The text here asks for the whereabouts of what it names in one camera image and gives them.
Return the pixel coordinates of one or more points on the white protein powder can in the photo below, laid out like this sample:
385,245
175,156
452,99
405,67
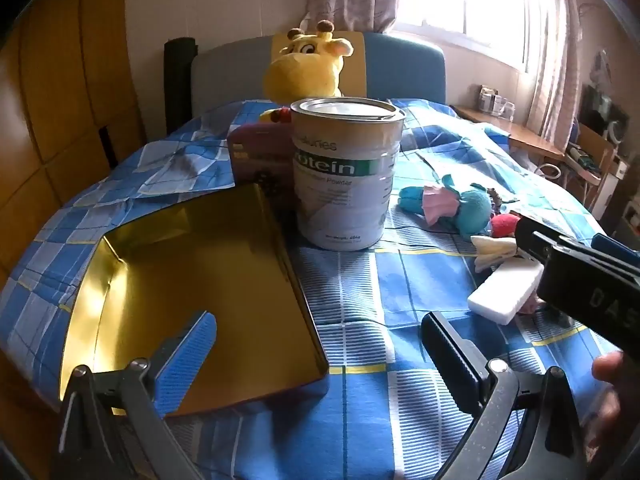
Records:
345,185

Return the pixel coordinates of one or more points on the yellow giraffe plush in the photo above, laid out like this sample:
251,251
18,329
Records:
300,75

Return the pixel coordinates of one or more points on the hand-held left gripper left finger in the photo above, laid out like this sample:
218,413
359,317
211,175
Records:
185,360

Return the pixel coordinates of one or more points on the wooden wardrobe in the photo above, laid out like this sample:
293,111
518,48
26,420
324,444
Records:
55,85

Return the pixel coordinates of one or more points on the blue plush toy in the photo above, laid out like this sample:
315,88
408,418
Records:
475,205

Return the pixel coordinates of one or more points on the red plush item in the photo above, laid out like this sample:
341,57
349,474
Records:
505,225

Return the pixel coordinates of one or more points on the purple cardboard box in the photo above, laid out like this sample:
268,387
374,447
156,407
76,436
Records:
260,155

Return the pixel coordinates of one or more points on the cream cloth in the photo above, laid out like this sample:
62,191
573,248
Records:
492,252

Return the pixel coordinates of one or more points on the wooden desk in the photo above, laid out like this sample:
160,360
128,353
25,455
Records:
520,132

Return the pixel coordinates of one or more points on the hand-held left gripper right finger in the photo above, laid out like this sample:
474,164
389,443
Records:
450,360

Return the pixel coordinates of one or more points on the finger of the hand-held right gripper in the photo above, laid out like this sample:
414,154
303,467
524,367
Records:
530,245
606,244

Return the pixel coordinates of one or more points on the grey yellow blue headboard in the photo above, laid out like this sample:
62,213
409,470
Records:
230,70

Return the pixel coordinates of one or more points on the black rolled mat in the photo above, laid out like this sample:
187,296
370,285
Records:
180,80

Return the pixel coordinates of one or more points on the gold tin box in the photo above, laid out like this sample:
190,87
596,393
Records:
150,285

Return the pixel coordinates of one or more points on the window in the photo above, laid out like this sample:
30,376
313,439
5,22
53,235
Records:
465,0

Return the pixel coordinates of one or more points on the cluttered shelf unit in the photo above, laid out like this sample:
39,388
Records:
605,125

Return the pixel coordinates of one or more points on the person's right hand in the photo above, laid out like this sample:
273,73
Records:
611,385

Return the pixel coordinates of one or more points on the blue checked bedsheet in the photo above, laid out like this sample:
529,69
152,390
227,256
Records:
400,410

